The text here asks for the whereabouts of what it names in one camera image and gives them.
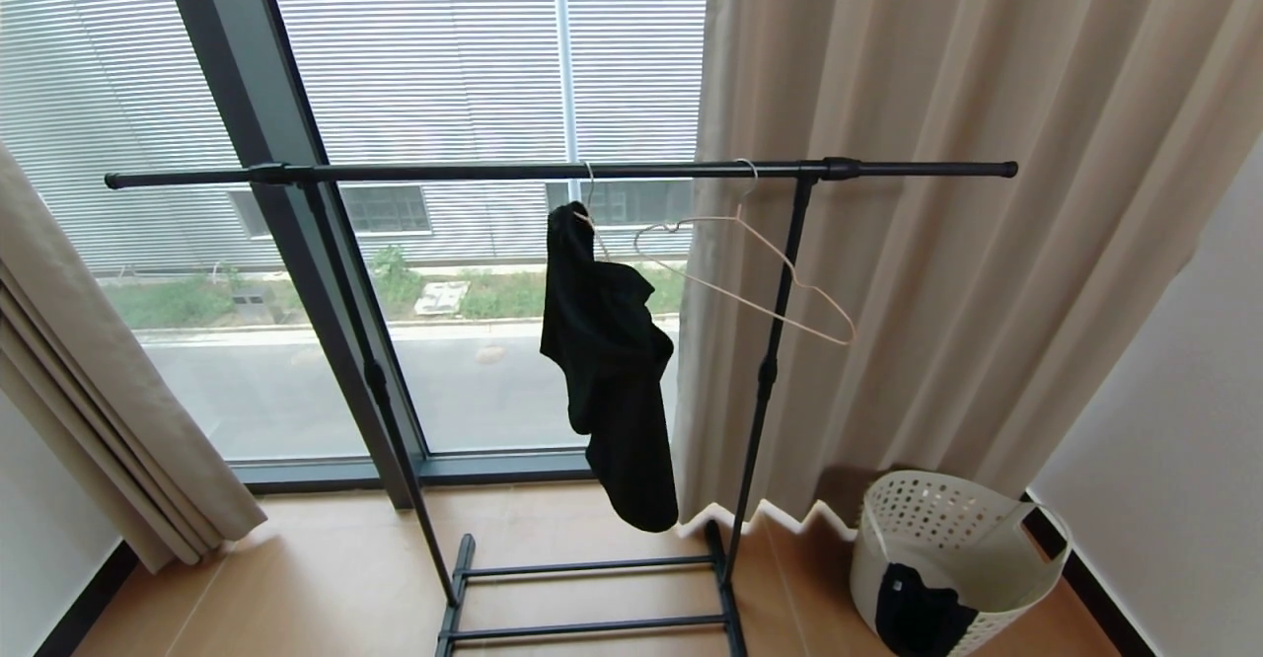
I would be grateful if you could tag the black shorts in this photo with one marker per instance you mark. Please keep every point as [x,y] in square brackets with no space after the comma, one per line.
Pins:
[612,391]

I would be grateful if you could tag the black garment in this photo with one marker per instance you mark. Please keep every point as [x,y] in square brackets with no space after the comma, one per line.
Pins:
[918,613]

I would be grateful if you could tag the white laundry basket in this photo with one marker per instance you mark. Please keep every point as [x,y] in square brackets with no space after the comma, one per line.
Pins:
[937,529]

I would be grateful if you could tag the black clothes rack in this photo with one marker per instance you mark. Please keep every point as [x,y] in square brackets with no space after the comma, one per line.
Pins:
[493,172]

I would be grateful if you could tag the pink clothes hanger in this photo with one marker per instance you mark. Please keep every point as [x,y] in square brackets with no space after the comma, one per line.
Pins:
[591,198]
[770,248]

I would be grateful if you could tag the window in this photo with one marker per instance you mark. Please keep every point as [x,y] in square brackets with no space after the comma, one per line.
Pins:
[444,65]

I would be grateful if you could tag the beige curtain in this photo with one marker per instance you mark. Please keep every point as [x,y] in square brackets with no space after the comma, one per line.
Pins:
[987,95]
[99,391]

